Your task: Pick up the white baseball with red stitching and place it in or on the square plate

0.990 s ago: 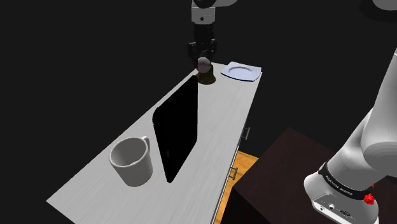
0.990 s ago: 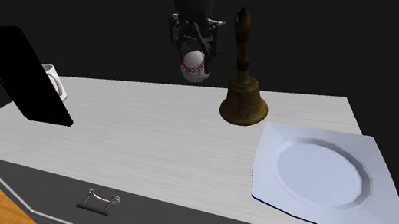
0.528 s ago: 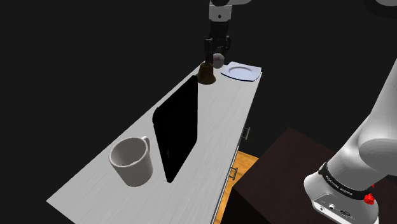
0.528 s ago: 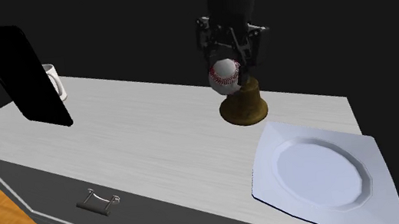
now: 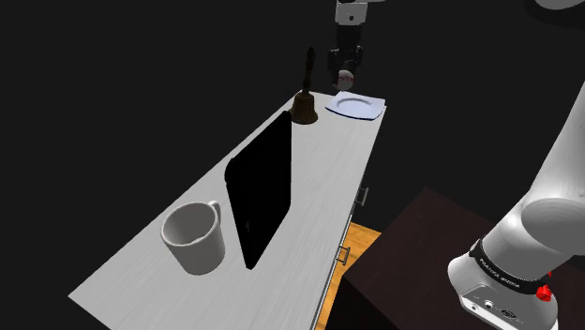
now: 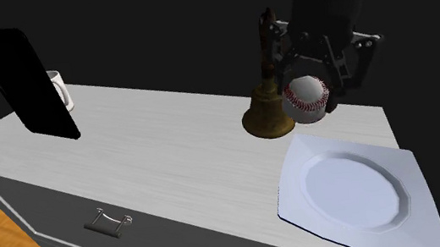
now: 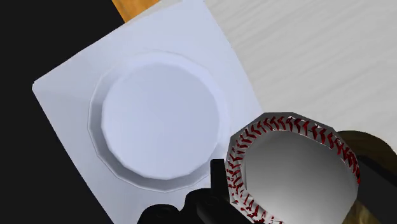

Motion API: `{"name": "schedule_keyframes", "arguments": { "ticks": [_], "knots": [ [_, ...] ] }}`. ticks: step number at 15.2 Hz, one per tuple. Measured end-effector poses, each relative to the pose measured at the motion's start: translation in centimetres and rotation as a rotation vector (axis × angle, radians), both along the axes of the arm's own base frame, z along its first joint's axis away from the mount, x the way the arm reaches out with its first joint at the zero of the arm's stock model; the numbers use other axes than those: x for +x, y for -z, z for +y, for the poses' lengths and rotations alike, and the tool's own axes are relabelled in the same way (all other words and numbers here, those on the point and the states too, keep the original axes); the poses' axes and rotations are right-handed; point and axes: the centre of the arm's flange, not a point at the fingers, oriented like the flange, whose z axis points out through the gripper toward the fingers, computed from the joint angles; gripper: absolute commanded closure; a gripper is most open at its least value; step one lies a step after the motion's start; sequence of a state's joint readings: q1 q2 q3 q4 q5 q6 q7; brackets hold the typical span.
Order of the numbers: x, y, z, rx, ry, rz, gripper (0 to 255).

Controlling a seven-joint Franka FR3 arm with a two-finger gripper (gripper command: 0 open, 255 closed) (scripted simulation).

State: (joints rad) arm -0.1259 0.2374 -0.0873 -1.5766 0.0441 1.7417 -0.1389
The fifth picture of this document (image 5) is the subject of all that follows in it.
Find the white baseball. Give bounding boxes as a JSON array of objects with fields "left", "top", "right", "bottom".
[{"left": 336, "top": 69, "right": 355, "bottom": 92}]

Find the white square plate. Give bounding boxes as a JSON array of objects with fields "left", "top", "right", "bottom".
[{"left": 324, "top": 90, "right": 387, "bottom": 122}]

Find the brown hand bell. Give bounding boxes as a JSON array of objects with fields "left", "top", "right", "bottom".
[{"left": 289, "top": 46, "right": 319, "bottom": 126}]

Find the white chest of drawers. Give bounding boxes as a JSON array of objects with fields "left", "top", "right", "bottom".
[{"left": 67, "top": 91, "right": 387, "bottom": 330}]

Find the black tablet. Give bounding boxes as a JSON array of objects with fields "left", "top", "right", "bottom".
[{"left": 223, "top": 110, "right": 293, "bottom": 271}]

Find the dark robot stand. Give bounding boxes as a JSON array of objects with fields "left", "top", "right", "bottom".
[{"left": 326, "top": 187, "right": 585, "bottom": 330}]

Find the white mug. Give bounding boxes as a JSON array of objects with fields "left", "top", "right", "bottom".
[{"left": 159, "top": 200, "right": 227, "bottom": 277}]

